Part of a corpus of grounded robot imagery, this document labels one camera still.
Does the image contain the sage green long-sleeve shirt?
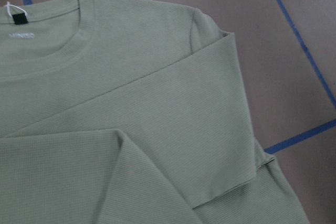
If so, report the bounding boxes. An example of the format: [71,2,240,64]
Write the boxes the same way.
[1,0,309,223]

